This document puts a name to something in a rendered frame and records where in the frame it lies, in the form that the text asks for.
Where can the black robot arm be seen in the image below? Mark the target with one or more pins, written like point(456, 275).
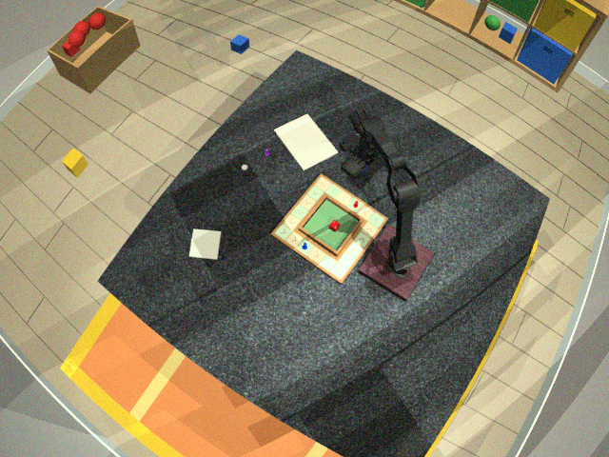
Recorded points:
point(405, 196)

